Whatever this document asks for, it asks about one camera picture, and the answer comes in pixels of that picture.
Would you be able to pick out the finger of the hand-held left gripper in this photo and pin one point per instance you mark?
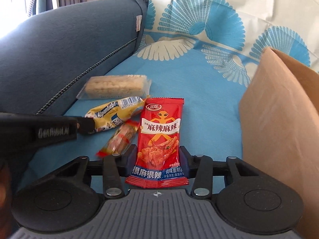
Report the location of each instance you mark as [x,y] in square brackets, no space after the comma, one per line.
[86,125]

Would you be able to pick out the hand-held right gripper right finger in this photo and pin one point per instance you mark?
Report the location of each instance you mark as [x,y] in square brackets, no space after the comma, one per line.
[185,159]

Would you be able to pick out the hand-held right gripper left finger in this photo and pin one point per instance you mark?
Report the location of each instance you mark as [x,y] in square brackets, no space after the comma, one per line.
[130,159]

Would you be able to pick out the yellow candy packet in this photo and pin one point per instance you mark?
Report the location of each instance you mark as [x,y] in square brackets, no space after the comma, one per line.
[117,110]

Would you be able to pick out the red spicy snack packet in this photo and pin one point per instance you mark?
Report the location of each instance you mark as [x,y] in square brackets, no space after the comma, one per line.
[159,134]

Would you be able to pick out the brown cardboard box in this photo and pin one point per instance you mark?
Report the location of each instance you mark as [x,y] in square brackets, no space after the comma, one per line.
[279,129]

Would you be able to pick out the clear red-ended sausage packet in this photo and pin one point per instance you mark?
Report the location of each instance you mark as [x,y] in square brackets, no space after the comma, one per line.
[122,137]

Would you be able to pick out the beige wafer bar packet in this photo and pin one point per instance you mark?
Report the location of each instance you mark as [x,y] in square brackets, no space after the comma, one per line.
[114,87]

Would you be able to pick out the blue and cream printed sheet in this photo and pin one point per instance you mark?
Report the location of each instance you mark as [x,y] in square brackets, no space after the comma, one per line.
[199,79]

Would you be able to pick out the blue-grey sofa armrest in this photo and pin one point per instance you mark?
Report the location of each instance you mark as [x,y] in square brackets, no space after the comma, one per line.
[74,42]

